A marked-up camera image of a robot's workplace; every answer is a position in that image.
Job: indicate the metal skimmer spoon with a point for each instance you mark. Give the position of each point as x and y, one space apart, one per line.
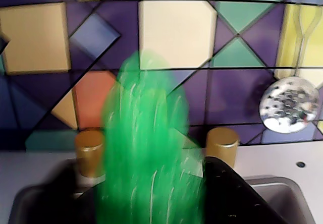
289 105

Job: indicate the gold faucet knob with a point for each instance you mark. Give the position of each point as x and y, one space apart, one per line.
88 153
222 145

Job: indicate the gray toy sink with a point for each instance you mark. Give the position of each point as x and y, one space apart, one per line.
277 198

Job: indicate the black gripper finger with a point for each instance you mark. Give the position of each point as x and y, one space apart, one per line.
55 198
227 198

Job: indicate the green toy pineapple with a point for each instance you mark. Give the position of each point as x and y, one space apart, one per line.
146 145

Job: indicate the blue-gray toy play kitchen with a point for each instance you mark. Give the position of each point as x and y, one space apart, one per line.
176 32

